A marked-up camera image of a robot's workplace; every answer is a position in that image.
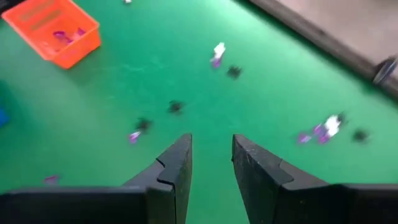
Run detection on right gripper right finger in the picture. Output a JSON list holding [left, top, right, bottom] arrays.
[[231, 134, 398, 224]]

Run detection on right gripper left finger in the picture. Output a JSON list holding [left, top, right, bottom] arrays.
[[0, 133, 193, 224]]

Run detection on orange plastic basket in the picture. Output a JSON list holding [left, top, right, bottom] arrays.
[[1, 0, 102, 70]]

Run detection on black table clamp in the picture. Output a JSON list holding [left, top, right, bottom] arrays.
[[372, 55, 398, 85]]

